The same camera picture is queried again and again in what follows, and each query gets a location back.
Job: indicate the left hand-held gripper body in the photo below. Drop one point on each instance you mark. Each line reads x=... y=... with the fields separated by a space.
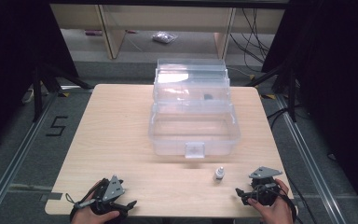
x=113 y=188

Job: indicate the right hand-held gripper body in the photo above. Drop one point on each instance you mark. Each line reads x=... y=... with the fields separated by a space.
x=265 y=186

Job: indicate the small white dropper bottle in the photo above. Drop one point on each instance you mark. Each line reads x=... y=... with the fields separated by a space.
x=219 y=174

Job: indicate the clear plastic storage box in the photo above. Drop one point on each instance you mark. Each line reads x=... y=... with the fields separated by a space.
x=194 y=130

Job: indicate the person's right hand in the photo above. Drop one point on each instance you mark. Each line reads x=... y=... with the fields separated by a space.
x=278 y=213

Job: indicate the person's left hand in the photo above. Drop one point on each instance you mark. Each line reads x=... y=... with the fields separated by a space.
x=85 y=216

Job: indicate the black metal stand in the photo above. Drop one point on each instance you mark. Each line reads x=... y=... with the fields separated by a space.
x=292 y=93
x=38 y=93

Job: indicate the small dark item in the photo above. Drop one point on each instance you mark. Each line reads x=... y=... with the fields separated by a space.
x=208 y=96

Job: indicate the black curtain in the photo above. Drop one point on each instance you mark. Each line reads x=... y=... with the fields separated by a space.
x=338 y=77
x=9 y=62

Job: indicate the wooden shelf unit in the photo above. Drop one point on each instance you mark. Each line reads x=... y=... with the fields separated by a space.
x=115 y=34

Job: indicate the pink flat item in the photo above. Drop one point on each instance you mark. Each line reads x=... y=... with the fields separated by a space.
x=93 y=32

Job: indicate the clear plastic bag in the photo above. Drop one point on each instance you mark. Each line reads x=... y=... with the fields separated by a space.
x=164 y=37

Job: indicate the aluminium floor rail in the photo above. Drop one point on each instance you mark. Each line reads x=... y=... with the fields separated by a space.
x=310 y=161
x=15 y=158

